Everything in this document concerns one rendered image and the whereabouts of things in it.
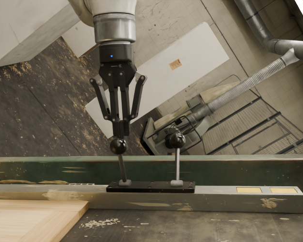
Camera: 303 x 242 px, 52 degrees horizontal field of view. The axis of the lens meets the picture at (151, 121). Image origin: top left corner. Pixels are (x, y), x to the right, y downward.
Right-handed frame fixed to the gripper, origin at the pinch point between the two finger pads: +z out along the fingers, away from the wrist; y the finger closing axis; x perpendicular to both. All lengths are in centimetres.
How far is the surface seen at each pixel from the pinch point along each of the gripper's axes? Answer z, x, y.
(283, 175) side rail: 16.1, -21.4, -39.3
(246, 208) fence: 15.6, 2.6, -26.6
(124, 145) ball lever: 1.3, 4.3, -1.6
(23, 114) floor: 15, -211, 160
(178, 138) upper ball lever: 1.5, -3.5, -12.4
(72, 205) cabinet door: 14.5, 5.4, 10.9
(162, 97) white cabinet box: 13, -362, 42
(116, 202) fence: 14.8, 2.5, 1.8
